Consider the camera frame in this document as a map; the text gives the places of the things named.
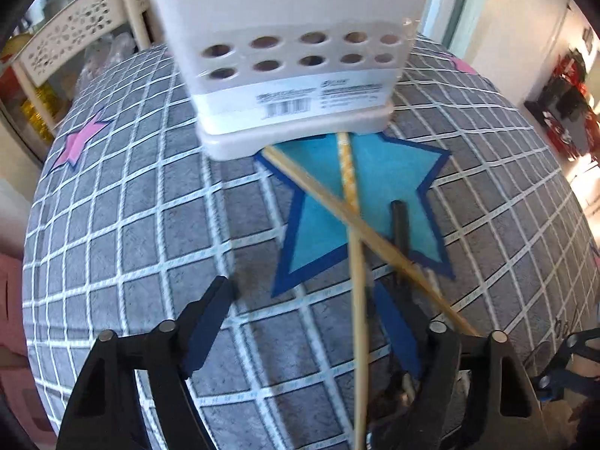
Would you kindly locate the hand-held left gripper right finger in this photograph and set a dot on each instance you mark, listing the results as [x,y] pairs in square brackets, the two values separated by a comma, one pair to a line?
[398,333]

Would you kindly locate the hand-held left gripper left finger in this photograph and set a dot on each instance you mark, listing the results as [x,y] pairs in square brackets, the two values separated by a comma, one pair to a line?
[208,328]

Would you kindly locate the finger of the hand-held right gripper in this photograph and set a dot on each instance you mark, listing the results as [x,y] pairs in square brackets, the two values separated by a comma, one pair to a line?
[560,354]

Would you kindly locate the yellow patterned wooden chopstick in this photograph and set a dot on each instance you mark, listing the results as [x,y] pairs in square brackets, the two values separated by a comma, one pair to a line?
[358,290]

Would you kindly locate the black chopstick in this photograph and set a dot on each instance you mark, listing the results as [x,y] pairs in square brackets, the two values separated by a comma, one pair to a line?
[401,234]

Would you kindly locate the blue star sticker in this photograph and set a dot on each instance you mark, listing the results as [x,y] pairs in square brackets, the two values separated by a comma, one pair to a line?
[318,196]

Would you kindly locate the beige plastic cutlery holder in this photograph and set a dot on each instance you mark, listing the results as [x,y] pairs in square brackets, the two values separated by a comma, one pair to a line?
[281,9]

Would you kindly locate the grey checked tablecloth with stars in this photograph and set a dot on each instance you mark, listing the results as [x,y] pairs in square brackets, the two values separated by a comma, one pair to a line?
[140,243]

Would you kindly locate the dark rack with red items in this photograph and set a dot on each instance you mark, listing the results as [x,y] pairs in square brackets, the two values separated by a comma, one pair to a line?
[567,103]

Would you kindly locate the gold foil bag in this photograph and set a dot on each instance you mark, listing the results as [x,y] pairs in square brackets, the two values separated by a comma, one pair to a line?
[40,108]

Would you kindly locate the clear plastic bag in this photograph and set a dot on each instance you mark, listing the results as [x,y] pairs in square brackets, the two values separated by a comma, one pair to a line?
[108,58]

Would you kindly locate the beige plastic rack cart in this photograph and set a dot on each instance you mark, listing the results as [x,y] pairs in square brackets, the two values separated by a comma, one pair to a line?
[61,42]

